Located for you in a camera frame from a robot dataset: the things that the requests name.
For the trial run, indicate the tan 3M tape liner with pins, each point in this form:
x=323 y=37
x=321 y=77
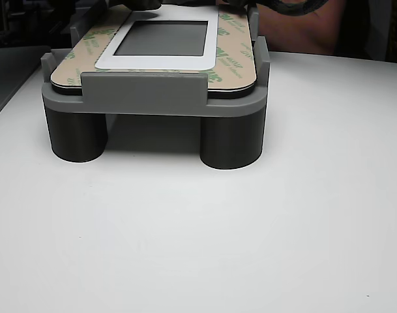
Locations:
x=67 y=71

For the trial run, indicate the grey fixture with dark legs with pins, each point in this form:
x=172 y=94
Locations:
x=142 y=91

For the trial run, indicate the reddish brown wooden board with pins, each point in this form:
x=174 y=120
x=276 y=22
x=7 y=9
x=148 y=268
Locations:
x=299 y=32

